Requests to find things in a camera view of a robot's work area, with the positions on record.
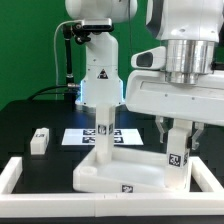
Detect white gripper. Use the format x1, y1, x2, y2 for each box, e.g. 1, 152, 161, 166
126, 70, 224, 150

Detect white desk top tray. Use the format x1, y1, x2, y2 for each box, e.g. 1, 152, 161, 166
72, 146, 194, 194

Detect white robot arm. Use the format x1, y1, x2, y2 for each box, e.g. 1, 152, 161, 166
126, 0, 224, 148

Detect fiducial marker sheet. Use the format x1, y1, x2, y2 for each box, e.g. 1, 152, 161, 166
62, 129, 143, 146

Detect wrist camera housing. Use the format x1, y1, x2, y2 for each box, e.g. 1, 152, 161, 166
131, 46, 166, 70

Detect white U-shaped obstacle frame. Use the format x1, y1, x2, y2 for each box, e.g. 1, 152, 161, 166
0, 157, 224, 218

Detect grey camera cable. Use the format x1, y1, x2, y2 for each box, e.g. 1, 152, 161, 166
53, 20, 83, 101

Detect grey camera on mount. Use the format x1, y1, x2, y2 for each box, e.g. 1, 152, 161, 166
81, 18, 113, 32

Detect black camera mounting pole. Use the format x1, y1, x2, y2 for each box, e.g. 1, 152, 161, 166
62, 23, 91, 84

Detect black cables on table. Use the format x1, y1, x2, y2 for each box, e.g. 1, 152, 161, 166
25, 83, 81, 102

